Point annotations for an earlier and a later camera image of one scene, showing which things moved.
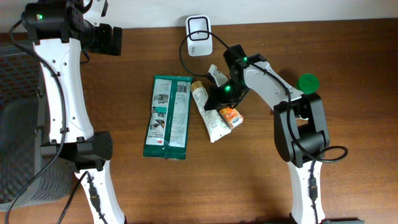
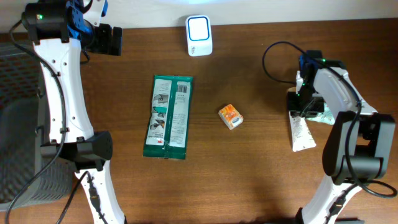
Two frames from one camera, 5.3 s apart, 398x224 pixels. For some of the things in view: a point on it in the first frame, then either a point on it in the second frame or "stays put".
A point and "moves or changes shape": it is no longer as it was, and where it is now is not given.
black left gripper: x=109 y=40 stays put
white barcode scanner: x=199 y=35 stays put
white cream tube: x=216 y=128 moves or changes shape
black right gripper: x=217 y=99 to x=314 y=106
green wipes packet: x=167 y=127 stays put
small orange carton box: x=232 y=117 stays put
